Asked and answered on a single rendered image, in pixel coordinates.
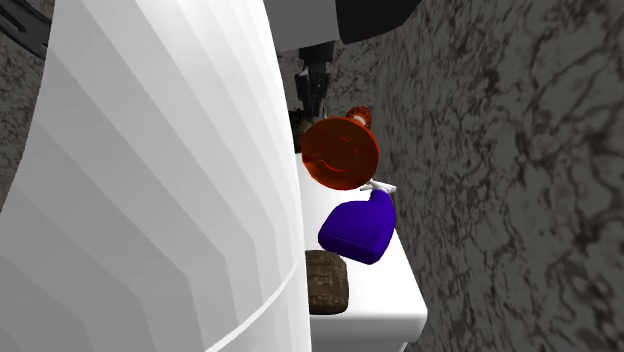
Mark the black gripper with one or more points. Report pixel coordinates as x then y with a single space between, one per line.
316 63

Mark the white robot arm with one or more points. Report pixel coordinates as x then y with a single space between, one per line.
146 195

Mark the dark green object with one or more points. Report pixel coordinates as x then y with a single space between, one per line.
296 128

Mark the small red white round object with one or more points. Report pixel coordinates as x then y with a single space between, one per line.
362 115

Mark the orange red bowl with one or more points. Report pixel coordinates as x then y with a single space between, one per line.
341 156

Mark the blue spray bottle white nozzle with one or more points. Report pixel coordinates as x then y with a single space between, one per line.
358 229

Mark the brown rectangular block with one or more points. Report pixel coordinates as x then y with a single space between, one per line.
325 282

